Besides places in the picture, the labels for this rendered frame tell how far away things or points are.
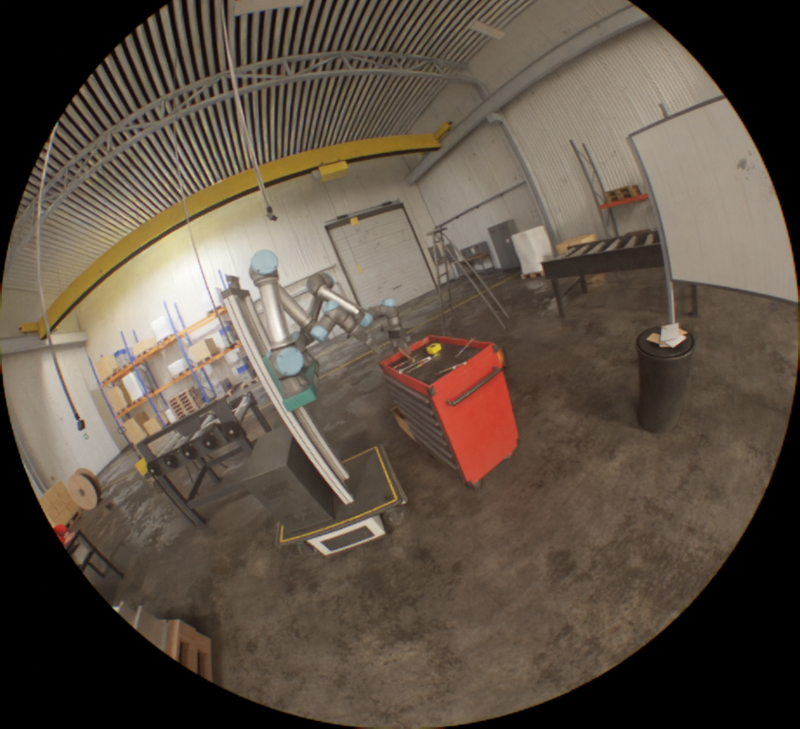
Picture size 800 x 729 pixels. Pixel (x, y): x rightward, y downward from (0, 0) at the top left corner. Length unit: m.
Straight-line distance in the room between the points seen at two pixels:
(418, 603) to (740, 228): 2.87
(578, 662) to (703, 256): 2.42
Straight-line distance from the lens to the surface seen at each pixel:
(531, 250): 7.69
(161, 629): 2.43
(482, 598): 1.55
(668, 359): 1.67
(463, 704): 1.54
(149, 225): 9.77
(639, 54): 9.16
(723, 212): 2.22
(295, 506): 1.68
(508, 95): 9.57
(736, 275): 2.29
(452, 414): 1.35
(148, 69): 8.08
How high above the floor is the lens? 1.49
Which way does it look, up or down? 12 degrees down
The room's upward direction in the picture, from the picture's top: 23 degrees counter-clockwise
